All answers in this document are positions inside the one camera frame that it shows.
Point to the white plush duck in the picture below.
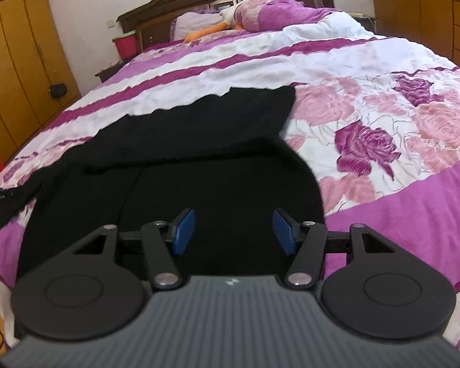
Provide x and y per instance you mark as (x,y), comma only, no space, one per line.
(234,13)

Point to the light purple pillow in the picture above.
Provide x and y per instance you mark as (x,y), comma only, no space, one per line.
(191,23)

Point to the small black bag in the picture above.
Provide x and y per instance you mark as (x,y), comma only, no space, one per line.
(58,91)

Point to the red bucket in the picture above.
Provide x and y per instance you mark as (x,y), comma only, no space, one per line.
(125,46)

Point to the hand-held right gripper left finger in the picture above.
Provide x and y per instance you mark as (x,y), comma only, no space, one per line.
(184,234)

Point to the wooden dresser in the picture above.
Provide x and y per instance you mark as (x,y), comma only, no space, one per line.
(425,19)

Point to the pink floral bed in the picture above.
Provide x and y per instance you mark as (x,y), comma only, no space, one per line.
(368,84)

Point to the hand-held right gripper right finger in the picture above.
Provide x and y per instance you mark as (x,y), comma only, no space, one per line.
(283,232)

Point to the black garment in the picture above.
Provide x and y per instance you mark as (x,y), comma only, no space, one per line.
(176,142)

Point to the wooden wardrobe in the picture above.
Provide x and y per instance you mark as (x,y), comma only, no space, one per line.
(19,46)

